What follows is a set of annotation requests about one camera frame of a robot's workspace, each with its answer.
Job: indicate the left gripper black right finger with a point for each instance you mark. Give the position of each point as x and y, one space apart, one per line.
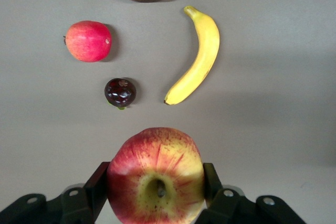
228 208

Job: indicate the dark purple mangosteen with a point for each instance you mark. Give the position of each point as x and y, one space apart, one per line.
120 93

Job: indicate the plain pink red apple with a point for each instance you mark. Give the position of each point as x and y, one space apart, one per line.
88 41

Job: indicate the red yellow streaked apple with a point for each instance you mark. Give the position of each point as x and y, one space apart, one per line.
155 171

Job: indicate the yellow banana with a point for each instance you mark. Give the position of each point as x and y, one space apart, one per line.
202 58

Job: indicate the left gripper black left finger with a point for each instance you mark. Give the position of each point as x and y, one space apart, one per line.
78 205

